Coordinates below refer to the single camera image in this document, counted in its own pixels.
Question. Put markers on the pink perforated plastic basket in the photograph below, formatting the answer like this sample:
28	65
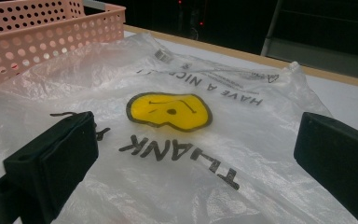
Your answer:
59	25

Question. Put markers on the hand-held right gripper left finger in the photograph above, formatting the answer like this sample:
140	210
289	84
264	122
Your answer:
59	155

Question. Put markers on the clear plastic bag yellow print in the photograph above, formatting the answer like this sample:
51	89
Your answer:
245	140

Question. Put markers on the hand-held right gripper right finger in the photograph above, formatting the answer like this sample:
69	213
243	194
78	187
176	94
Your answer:
338	161

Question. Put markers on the white metal desk frame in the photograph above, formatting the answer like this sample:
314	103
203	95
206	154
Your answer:
307	56

